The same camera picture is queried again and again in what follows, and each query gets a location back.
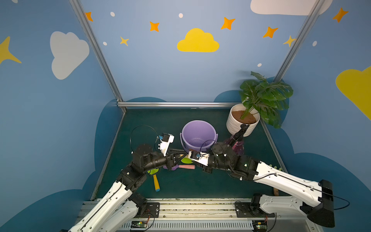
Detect green trowel yellow handle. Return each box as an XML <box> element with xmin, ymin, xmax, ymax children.
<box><xmin>181</xmin><ymin>158</ymin><xmax>193</xmax><ymax>164</ymax></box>

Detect green round shovel yellow handle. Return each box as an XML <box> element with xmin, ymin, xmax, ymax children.
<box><xmin>147</xmin><ymin>169</ymin><xmax>160</xmax><ymax>192</ymax></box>

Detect purple shovel pink handle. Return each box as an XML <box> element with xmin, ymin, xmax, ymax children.
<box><xmin>171</xmin><ymin>164</ymin><xmax>196</xmax><ymax>171</ymax></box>

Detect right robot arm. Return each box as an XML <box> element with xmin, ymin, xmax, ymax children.
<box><xmin>194</xmin><ymin>143</ymin><xmax>335</xmax><ymax>228</ymax></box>

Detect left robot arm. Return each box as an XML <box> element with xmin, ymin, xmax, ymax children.
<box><xmin>68</xmin><ymin>144</ymin><xmax>187</xmax><ymax>232</ymax></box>

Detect purple plastic bucket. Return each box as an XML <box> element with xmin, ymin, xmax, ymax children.
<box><xmin>180</xmin><ymin>120</ymin><xmax>218</xmax><ymax>152</ymax></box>

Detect white ribbed plant pot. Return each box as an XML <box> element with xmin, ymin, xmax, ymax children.
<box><xmin>226</xmin><ymin>104</ymin><xmax>260</xmax><ymax>137</ymax></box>

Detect left controller board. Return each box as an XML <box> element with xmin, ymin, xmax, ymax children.
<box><xmin>130</xmin><ymin>221</ymin><xmax>148</xmax><ymax>230</ymax></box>

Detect controller board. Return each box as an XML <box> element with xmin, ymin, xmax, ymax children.
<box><xmin>130</xmin><ymin>221</ymin><xmax>148</xmax><ymax>230</ymax></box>
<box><xmin>252</xmin><ymin>221</ymin><xmax>268</xmax><ymax>232</ymax></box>

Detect green artificial plant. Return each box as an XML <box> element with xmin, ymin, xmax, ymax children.
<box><xmin>240</xmin><ymin>72</ymin><xmax>293</xmax><ymax>129</ymax></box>

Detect right controller board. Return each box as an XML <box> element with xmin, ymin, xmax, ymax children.
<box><xmin>252</xmin><ymin>221</ymin><xmax>268</xmax><ymax>232</ymax></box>

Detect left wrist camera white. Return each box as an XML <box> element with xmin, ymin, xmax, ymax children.
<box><xmin>158</xmin><ymin>133</ymin><xmax>174</xmax><ymax>157</ymax></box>

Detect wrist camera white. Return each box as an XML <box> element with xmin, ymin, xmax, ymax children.
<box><xmin>158</xmin><ymin>133</ymin><xmax>174</xmax><ymax>157</ymax></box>
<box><xmin>187</xmin><ymin>150</ymin><xmax>210</xmax><ymax>166</ymax></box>

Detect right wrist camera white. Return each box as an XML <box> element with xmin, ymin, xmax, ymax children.
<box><xmin>187</xmin><ymin>150</ymin><xmax>210</xmax><ymax>166</ymax></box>

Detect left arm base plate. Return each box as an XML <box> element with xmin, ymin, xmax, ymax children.
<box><xmin>134</xmin><ymin>202</ymin><xmax>160</xmax><ymax>218</ymax></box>

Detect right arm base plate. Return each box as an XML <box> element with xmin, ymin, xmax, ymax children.
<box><xmin>234</xmin><ymin>201</ymin><xmax>275</xmax><ymax>218</ymax></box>

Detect aluminium back rail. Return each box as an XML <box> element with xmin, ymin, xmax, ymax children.
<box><xmin>117</xmin><ymin>101</ymin><xmax>238</xmax><ymax>108</ymax></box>

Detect green rake wooden handle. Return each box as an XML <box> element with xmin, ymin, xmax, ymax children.
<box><xmin>268</xmin><ymin>164</ymin><xmax>283</xmax><ymax>196</ymax></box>

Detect left aluminium post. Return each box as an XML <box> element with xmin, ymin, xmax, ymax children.
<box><xmin>69</xmin><ymin>0</ymin><xmax>127</xmax><ymax>114</ymax></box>

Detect aluminium post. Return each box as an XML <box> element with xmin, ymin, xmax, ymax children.
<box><xmin>69</xmin><ymin>0</ymin><xmax>127</xmax><ymax>114</ymax></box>
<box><xmin>273</xmin><ymin>0</ymin><xmax>326</xmax><ymax>82</ymax></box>

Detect right aluminium post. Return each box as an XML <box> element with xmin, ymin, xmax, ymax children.
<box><xmin>273</xmin><ymin>0</ymin><xmax>326</xmax><ymax>82</ymax></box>

